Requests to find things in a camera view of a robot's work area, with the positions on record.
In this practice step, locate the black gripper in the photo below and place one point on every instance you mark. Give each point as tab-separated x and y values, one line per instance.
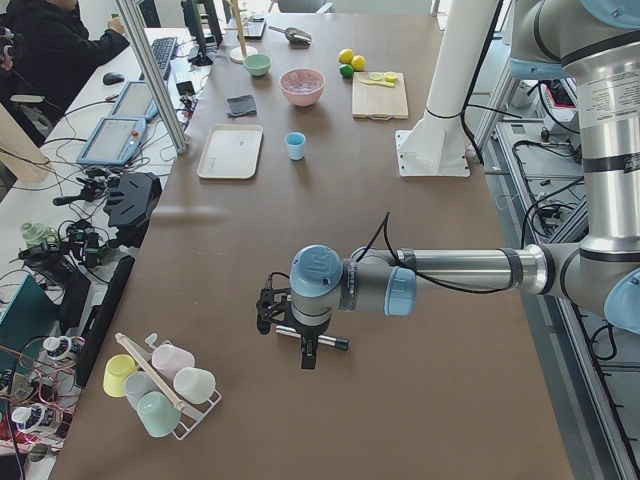
309	335

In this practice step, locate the steel muddler rod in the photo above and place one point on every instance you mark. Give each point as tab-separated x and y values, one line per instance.
335	342

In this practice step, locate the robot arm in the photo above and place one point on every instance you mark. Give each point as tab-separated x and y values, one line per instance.
596	43
470	26

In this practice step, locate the white plastic cup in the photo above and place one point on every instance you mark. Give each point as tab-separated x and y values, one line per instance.
194	384

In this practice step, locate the pink plastic cup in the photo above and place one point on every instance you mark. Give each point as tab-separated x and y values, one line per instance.
169	359

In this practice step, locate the mint green plastic cup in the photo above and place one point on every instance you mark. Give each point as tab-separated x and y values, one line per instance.
157	414

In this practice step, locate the grey plastic cup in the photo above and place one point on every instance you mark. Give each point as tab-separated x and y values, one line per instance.
136	386

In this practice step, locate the yellow plastic cup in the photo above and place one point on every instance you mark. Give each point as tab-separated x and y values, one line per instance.
117	369

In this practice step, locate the light blue plastic cup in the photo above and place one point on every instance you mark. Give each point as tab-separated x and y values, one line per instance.
295	145

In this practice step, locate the clear ice cube pile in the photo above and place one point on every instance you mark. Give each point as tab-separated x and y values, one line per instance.
302	84

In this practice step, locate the wooden cup tree stand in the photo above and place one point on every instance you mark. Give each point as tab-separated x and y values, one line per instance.
243	50

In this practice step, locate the steel ice scoop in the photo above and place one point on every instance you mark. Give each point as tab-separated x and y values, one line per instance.
294	35

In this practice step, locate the cream rabbit tray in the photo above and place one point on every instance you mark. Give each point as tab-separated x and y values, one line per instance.
231	152

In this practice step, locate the grey folded cloth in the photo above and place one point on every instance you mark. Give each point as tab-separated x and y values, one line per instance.
241	106

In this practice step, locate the pink bowl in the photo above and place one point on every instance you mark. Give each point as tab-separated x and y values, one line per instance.
303	100

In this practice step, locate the wooden cutting board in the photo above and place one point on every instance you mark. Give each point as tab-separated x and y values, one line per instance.
376	102

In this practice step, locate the yellow plastic knife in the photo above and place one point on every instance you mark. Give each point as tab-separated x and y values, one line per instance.
381	83

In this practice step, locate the green lime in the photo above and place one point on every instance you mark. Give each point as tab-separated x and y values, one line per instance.
346	71

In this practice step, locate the blue teach pendant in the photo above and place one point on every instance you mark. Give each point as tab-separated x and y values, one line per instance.
135	100
113	142

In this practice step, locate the green ceramic bowl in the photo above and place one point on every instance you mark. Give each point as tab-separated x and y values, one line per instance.
257	65

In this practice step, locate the yellow lemon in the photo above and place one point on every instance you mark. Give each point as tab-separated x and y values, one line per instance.
345	56
358	63

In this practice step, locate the black keyboard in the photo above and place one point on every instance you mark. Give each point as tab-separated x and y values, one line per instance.
163	52

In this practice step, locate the black computer mouse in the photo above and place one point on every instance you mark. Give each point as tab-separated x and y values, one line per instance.
112	78

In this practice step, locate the seated person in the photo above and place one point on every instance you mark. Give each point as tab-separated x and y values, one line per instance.
59	57

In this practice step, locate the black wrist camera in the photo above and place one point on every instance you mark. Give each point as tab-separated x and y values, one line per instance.
273	308

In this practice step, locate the white wire cup rack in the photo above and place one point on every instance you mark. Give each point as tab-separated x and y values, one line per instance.
191	414

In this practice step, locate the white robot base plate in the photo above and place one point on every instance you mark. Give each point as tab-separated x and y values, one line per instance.
422	154

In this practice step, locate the aluminium frame post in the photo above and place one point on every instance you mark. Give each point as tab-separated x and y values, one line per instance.
134	26

